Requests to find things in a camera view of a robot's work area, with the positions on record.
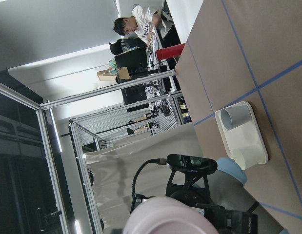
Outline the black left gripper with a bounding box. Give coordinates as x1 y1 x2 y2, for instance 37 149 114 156
133 171 258 234

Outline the pink plastic cup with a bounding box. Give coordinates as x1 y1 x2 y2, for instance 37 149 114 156
122 197 218 234

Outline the grey plastic cup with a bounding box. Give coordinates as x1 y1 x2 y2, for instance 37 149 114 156
220 105 252 130

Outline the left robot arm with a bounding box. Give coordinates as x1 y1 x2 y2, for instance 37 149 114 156
124 154 287 234

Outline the pale green plastic cup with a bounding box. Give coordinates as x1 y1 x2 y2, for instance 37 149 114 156
233 145 266 171

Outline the beige paper cup tray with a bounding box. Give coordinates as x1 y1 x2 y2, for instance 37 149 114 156
215 101 268 163

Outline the red cylinder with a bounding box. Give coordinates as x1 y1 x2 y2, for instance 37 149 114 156
155 43 185 60

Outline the brown paper table mat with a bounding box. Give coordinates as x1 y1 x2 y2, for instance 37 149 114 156
174 0 302 234

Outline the person in white shirt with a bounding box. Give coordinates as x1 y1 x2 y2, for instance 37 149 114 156
114 5 173 46

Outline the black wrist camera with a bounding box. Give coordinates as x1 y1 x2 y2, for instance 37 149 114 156
166 154 218 175

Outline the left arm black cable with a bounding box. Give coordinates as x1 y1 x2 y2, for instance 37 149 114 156
131 158 168 195

